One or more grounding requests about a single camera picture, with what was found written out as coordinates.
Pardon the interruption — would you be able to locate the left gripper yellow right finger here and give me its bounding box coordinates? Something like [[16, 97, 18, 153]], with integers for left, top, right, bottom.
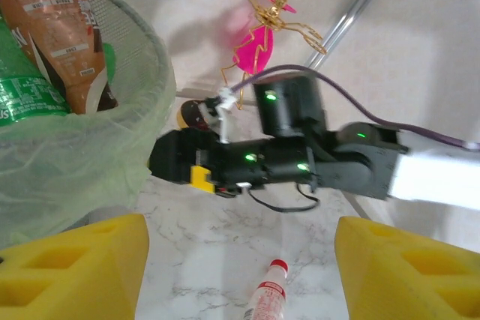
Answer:
[[334, 216, 480, 320]]

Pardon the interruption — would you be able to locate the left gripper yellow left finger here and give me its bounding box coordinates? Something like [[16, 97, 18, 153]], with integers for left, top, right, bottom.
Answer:
[[0, 214, 151, 320]]

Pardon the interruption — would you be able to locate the brown plastic drink bottle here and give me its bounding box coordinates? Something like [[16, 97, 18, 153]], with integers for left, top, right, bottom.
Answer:
[[0, 0, 119, 115]]

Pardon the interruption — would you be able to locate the pale green bin liner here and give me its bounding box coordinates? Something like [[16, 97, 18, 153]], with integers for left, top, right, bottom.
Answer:
[[0, 34, 177, 246]]

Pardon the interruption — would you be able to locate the grey mesh waste bin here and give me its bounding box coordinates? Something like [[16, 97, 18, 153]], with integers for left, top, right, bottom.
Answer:
[[0, 0, 177, 233]]

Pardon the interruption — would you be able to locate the pink wine glass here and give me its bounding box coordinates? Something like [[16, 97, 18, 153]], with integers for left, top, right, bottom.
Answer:
[[232, 0, 297, 73]]

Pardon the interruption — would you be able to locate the red label clear bottle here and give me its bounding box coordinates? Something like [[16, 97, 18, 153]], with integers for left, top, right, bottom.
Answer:
[[243, 259, 290, 320]]

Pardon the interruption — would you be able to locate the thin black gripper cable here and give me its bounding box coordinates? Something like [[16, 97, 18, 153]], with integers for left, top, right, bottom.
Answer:
[[247, 181, 320, 213]]

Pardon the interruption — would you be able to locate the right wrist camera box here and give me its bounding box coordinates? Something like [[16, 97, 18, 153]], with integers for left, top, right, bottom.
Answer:
[[200, 87, 239, 145]]

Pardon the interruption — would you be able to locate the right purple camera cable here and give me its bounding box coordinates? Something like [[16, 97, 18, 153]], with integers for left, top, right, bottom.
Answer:
[[232, 64, 480, 151]]

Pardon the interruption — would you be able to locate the gold wire glass rack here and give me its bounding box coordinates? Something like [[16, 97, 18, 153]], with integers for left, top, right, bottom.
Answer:
[[175, 0, 328, 130]]

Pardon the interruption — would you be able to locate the aluminium frame post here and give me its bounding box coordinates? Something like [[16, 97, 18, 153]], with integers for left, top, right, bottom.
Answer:
[[303, 0, 402, 70]]

